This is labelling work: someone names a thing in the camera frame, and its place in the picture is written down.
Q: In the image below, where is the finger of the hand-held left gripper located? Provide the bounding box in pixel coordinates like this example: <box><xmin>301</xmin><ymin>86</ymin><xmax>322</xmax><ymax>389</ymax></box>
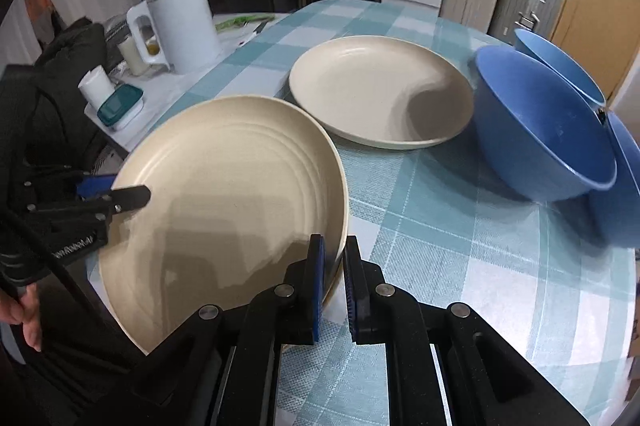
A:
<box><xmin>20</xmin><ymin>170</ymin><xmax>118</xmax><ymax>199</ymax></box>
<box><xmin>22</xmin><ymin>185</ymin><xmax>152</xmax><ymax>223</ymax></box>

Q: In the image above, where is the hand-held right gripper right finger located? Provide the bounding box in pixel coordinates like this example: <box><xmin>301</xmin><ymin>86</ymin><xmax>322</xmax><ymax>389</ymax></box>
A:
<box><xmin>342</xmin><ymin>235</ymin><xmax>591</xmax><ymax>426</ymax></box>

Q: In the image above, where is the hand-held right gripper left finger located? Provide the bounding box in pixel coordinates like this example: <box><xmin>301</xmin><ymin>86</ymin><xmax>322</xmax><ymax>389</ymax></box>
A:
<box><xmin>120</xmin><ymin>233</ymin><xmax>331</xmax><ymax>426</ymax></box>

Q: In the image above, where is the cream ribbed plate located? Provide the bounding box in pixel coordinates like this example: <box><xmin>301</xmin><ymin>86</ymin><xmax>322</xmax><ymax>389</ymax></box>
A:
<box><xmin>98</xmin><ymin>95</ymin><xmax>350</xmax><ymax>355</ymax></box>

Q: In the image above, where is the cream smooth plate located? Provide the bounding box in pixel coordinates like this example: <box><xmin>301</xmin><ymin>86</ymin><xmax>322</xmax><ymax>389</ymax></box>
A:
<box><xmin>288</xmin><ymin>35</ymin><xmax>475</xmax><ymax>150</ymax></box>

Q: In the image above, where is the blue bowl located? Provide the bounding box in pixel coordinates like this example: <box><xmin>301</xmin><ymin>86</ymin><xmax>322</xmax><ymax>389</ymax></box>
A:
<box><xmin>587</xmin><ymin>110</ymin><xmax>640</xmax><ymax>248</ymax></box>
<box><xmin>514</xmin><ymin>28</ymin><xmax>607</xmax><ymax>108</ymax></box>
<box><xmin>472</xmin><ymin>45</ymin><xmax>618</xmax><ymax>203</ymax></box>

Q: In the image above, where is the person's left hand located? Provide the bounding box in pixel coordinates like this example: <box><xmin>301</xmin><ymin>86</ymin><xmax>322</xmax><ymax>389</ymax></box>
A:
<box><xmin>0</xmin><ymin>283</ymin><xmax>44</xmax><ymax>353</ymax></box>

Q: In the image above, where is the white plastic cup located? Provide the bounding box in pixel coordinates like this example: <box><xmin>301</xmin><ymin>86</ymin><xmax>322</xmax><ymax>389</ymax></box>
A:
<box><xmin>78</xmin><ymin>66</ymin><xmax>115</xmax><ymax>107</ymax></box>

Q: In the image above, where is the teal lid container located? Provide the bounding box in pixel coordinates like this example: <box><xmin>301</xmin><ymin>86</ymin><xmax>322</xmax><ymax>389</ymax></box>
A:
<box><xmin>96</xmin><ymin>85</ymin><xmax>145</xmax><ymax>130</ymax></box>

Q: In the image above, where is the black jacket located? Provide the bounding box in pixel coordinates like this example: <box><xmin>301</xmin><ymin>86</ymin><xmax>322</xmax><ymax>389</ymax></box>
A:
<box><xmin>32</xmin><ymin>17</ymin><xmax>131</xmax><ymax>167</ymax></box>

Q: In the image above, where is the teal checked tablecloth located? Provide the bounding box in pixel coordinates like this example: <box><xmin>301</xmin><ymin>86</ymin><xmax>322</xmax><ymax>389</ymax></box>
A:
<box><xmin>85</xmin><ymin>0</ymin><xmax>640</xmax><ymax>426</ymax></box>

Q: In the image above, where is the small cream cup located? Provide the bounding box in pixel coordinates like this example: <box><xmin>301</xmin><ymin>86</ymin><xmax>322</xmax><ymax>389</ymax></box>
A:
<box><xmin>116</xmin><ymin>37</ymin><xmax>149</xmax><ymax>77</ymax></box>

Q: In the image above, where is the white electric kettle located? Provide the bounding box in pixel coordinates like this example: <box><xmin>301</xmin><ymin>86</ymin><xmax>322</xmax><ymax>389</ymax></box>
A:
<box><xmin>126</xmin><ymin>0</ymin><xmax>223</xmax><ymax>76</ymax></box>

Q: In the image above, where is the person's dark clothing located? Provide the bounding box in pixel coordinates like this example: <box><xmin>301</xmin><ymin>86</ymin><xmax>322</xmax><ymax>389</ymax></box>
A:
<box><xmin>0</xmin><ymin>281</ymin><xmax>166</xmax><ymax>426</ymax></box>

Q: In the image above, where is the green packet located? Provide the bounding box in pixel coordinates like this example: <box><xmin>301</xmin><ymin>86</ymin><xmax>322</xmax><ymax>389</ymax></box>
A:
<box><xmin>215</xmin><ymin>14</ymin><xmax>276</xmax><ymax>31</ymax></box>

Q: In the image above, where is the wooden door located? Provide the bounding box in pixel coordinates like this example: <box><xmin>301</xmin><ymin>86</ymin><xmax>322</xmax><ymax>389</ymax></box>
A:
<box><xmin>550</xmin><ymin>0</ymin><xmax>640</xmax><ymax>102</ymax></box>

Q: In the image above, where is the black cable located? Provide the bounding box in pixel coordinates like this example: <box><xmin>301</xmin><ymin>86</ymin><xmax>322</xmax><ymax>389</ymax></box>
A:
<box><xmin>0</xmin><ymin>206</ymin><xmax>131</xmax><ymax>362</ymax></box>

